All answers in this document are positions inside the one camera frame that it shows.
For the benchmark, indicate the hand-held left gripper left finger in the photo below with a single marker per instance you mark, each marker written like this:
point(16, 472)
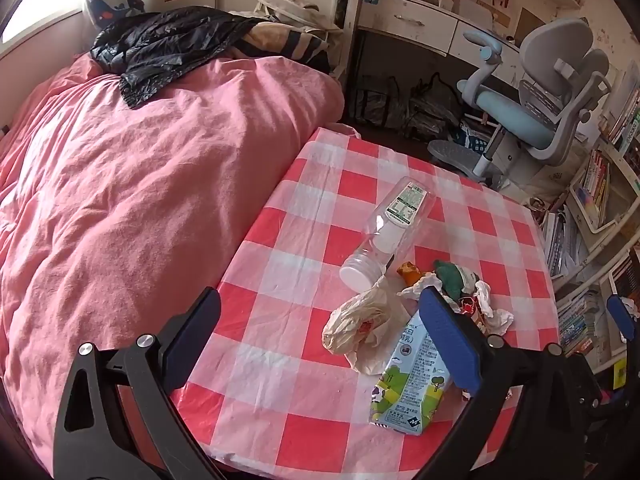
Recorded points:
point(192, 330)

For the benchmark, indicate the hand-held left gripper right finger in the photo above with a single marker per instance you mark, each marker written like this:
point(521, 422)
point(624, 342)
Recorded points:
point(447, 340)

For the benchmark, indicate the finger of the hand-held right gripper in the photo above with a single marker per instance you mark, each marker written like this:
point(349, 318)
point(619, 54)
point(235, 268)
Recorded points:
point(618, 315)
point(589, 382)

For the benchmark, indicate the small red printed wrapper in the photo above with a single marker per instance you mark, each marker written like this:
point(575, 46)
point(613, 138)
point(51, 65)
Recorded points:
point(471, 306)

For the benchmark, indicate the white tissue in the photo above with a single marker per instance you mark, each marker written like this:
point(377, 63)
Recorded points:
point(495, 310)
point(417, 291)

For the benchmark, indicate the blue green milk carton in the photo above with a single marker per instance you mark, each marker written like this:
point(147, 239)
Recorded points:
point(410, 390)

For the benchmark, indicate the green wrapper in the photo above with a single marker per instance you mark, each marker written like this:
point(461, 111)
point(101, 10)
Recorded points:
point(450, 277)

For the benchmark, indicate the beige paper bag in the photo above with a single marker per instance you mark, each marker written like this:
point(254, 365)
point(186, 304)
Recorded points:
point(355, 320)

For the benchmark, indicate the clear plastic bottle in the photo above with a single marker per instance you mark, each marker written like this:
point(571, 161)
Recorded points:
point(390, 220)

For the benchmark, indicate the yellow printed box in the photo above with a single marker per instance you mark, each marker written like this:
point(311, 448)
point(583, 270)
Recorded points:
point(621, 374)

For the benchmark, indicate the white bookshelf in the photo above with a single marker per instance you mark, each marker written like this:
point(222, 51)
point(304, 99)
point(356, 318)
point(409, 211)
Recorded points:
point(580, 210)

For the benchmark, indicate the red white checkered tablecloth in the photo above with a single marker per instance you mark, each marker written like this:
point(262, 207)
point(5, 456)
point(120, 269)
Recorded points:
point(300, 270)

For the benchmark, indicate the bookshelf with books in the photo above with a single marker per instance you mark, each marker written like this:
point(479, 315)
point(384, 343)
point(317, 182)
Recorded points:
point(597, 180)

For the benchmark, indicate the pink duvet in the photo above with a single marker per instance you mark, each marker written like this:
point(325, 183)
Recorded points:
point(125, 200)

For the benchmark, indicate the beige cloth bag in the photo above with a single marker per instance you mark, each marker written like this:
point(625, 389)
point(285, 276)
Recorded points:
point(550, 175)

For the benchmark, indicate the blue patterned bag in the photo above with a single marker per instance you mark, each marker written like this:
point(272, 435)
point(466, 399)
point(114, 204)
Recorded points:
point(475, 137)

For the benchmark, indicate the grey blue desk chair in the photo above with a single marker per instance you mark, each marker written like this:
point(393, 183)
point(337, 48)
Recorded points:
point(520, 125)

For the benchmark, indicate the clear plastic storage bag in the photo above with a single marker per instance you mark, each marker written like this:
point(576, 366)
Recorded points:
point(432, 110)
point(380, 102)

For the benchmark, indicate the black down jacket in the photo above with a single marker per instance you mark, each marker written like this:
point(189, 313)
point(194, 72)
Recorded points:
point(160, 40)

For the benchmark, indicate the cork board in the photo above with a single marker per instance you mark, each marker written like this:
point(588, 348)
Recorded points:
point(529, 24)

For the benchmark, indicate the beige navy striped pillow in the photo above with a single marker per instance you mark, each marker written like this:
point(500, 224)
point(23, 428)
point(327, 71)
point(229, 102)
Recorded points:
point(295, 42)

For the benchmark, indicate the white desk with drawers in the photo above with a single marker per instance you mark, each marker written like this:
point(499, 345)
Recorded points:
point(410, 17)

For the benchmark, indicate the cartoon printed cloth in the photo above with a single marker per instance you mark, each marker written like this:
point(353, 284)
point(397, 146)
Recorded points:
point(107, 7)

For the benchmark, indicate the cream canvas tote bag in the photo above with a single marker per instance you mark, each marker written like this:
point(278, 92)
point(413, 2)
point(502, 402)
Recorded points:
point(285, 2)

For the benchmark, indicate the window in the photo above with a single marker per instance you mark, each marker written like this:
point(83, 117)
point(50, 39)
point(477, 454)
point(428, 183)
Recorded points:
point(40, 0)

